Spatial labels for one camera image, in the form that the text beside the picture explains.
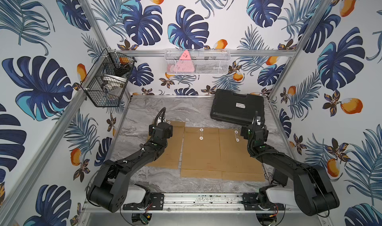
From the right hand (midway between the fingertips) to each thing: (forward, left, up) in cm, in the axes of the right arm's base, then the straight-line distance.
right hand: (255, 127), depth 89 cm
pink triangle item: (+30, +43, +24) cm, 57 cm away
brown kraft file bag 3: (-16, +11, -14) cm, 24 cm away
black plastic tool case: (+20, +8, -5) cm, 22 cm away
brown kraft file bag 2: (-11, +32, -13) cm, 36 cm away
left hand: (0, +57, +3) cm, 57 cm away
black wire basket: (+13, +86, +21) cm, 90 cm away
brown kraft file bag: (-16, +50, -10) cm, 54 cm away
